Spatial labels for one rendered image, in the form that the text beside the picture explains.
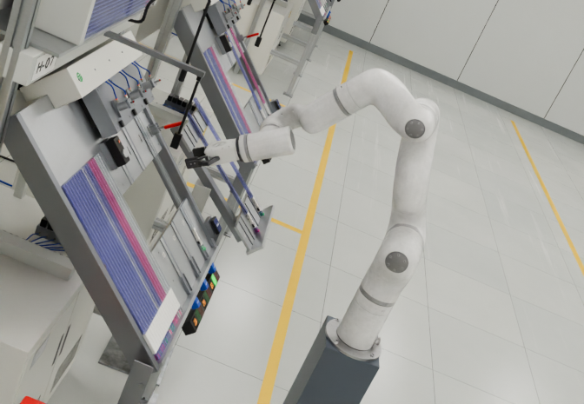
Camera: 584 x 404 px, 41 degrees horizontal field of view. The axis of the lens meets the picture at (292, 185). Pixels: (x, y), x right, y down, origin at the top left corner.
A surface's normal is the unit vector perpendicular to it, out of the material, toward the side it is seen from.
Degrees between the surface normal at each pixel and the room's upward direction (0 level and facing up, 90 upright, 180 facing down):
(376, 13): 90
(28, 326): 0
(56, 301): 0
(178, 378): 0
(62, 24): 90
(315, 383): 90
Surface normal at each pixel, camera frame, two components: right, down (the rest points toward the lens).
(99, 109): -0.12, 0.37
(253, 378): 0.37, -0.84
